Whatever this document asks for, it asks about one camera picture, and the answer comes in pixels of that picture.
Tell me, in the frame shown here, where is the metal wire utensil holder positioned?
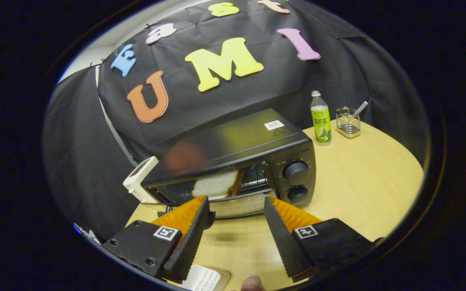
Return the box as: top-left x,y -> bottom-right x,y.
335,107 -> 361,139

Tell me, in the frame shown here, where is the green label drink bottle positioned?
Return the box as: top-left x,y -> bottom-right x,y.
310,90 -> 332,146

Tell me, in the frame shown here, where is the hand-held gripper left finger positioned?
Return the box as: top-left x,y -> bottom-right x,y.
103,195 -> 211,282

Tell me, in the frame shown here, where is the white bread sandwich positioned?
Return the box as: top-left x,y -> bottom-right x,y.
193,169 -> 245,200

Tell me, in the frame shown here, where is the white rectangular plate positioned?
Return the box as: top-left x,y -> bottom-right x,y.
180,265 -> 231,291

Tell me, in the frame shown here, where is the black toaster oven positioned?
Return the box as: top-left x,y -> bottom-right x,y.
141,108 -> 317,219

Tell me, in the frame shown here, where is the white and blue clutter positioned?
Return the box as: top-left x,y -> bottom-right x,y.
73,223 -> 102,245

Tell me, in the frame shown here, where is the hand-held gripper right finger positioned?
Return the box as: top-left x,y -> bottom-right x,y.
264,196 -> 383,283

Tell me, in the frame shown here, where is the white pop-up toaster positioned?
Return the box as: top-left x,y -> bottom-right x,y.
123,156 -> 160,204

